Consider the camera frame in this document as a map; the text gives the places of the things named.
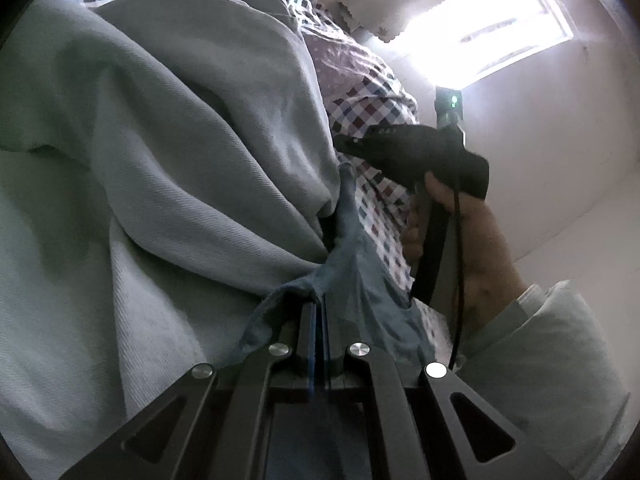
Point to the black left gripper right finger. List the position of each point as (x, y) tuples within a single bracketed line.
[(424, 422)]

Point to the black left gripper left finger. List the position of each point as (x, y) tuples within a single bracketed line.
[(212, 424)]

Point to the light blue garment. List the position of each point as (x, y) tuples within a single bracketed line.
[(64, 386)]

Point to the dark teal t-shirt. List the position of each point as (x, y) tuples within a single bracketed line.
[(319, 438)]

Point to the right forearm light sleeve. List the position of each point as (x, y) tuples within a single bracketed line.
[(544, 363)]

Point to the person right hand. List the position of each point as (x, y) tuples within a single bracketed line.
[(491, 282)]

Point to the plaid bed sheet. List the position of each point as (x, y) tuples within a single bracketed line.
[(385, 209)]

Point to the plaid rolled duvet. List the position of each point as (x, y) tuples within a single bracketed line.
[(358, 88)]

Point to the bright window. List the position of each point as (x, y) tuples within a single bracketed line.
[(454, 43)]

